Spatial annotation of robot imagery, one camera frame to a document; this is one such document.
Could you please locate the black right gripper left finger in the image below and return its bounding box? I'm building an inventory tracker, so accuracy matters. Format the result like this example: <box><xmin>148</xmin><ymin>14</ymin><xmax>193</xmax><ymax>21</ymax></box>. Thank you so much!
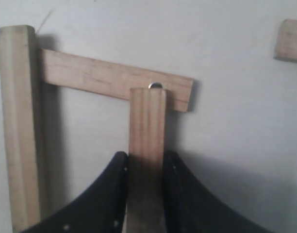
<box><xmin>25</xmin><ymin>151</ymin><xmax>128</xmax><ymax>233</ymax></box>

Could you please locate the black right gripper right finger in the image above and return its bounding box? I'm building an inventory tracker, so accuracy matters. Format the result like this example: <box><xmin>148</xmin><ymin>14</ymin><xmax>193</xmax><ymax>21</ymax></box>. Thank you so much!
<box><xmin>162</xmin><ymin>151</ymin><xmax>267</xmax><ymax>233</ymax></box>

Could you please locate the wooden stick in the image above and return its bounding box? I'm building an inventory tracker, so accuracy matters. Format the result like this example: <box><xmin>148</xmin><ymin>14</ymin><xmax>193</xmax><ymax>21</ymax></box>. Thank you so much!
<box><xmin>126</xmin><ymin>88</ymin><xmax>167</xmax><ymax>233</ymax></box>
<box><xmin>273</xmin><ymin>19</ymin><xmax>297</xmax><ymax>63</ymax></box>

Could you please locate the wood block with white dot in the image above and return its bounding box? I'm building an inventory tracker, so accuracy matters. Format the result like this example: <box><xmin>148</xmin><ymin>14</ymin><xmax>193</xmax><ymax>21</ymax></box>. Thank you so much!
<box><xmin>38</xmin><ymin>49</ymin><xmax>194</xmax><ymax>112</ymax></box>

